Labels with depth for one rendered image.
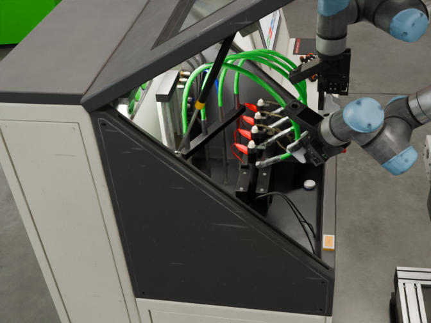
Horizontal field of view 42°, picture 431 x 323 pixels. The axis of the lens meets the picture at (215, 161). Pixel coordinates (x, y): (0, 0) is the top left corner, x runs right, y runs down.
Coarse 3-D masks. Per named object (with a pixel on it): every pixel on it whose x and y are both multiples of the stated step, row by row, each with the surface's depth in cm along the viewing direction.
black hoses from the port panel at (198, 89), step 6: (198, 54) 188; (186, 60) 179; (192, 66) 181; (198, 66) 185; (198, 78) 187; (198, 84) 188; (198, 90) 189; (198, 96) 190; (192, 114) 190; (198, 120) 192
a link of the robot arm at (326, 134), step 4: (328, 116) 131; (324, 120) 131; (328, 120) 129; (324, 124) 130; (328, 124) 128; (324, 128) 130; (328, 128) 128; (324, 132) 130; (328, 132) 129; (324, 136) 131; (328, 136) 129; (332, 136) 128; (328, 140) 131; (332, 140) 130; (336, 140) 129; (332, 144) 131; (336, 144) 131; (340, 144) 131
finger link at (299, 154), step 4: (296, 140) 146; (292, 144) 146; (304, 148) 144; (288, 152) 149; (292, 152) 148; (296, 152) 147; (300, 152) 146; (304, 152) 144; (296, 156) 148; (300, 156) 147; (300, 160) 148; (304, 160) 147
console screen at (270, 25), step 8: (272, 16) 225; (280, 16) 243; (264, 24) 209; (272, 24) 222; (280, 24) 240; (264, 32) 207; (272, 32) 220; (264, 40) 205; (272, 40) 218; (264, 48) 204; (272, 48) 216
